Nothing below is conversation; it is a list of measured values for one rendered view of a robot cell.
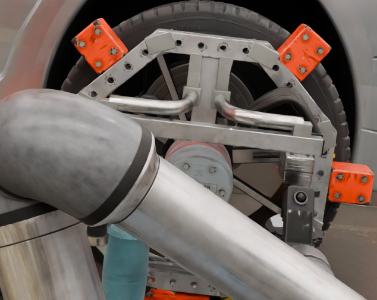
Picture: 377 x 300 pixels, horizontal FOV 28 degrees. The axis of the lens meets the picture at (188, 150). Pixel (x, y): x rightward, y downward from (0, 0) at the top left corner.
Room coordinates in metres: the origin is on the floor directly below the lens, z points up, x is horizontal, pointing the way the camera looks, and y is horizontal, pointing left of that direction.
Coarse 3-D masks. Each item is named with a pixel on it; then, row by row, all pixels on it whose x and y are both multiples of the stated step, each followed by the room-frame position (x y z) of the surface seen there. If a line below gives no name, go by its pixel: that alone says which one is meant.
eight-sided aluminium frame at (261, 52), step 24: (144, 48) 1.47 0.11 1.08; (168, 48) 1.47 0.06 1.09; (192, 48) 1.47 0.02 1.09; (216, 48) 1.47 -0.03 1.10; (240, 48) 1.47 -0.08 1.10; (264, 48) 1.47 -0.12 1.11; (120, 72) 1.47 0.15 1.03; (288, 72) 1.47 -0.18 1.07; (96, 96) 1.47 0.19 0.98; (168, 264) 1.52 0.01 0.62; (168, 288) 1.47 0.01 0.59; (192, 288) 1.47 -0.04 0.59
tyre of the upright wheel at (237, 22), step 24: (120, 24) 1.57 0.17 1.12; (144, 24) 1.55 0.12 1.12; (168, 24) 1.55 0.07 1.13; (192, 24) 1.55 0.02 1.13; (216, 24) 1.55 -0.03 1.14; (240, 24) 1.56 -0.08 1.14; (264, 24) 1.56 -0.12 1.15; (72, 72) 1.56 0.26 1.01; (312, 72) 1.56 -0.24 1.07; (312, 96) 1.56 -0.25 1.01; (336, 96) 1.56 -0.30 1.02; (336, 120) 1.56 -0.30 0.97; (336, 144) 1.56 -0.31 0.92
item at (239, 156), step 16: (224, 48) 1.56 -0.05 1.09; (128, 64) 1.55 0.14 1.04; (160, 64) 1.58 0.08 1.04; (256, 64) 1.56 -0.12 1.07; (176, 96) 1.58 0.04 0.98; (240, 160) 1.58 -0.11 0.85; (256, 160) 1.58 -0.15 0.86; (272, 160) 1.58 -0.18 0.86; (256, 192) 1.58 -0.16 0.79; (272, 208) 1.58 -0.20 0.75; (160, 256) 1.56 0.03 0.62
